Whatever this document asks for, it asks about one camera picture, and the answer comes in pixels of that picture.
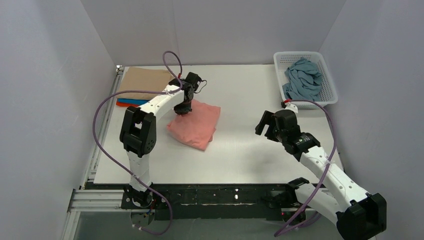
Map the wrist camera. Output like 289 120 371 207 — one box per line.
165 72 207 102
272 101 299 131

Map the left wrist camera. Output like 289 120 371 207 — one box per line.
165 72 207 102

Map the aluminium frame rail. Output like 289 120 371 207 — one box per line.
62 190 282 240

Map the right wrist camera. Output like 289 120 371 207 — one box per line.
272 101 299 131

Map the white plastic basket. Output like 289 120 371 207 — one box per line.
273 51 338 107

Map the teal crumpled t-shirt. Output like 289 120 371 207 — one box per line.
282 57 323 102

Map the orange folded t-shirt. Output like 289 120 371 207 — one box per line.
115 101 140 108

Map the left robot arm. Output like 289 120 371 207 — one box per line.
119 86 195 195

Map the tan folded t-shirt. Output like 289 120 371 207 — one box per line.
118 67 174 92

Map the blue folded t-shirt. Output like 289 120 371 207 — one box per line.
116 98 149 105

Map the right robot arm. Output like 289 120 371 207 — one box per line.
255 109 387 240

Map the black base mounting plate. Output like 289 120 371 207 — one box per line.
121 183 301 221

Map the pink t-shirt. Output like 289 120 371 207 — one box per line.
166 100 221 151

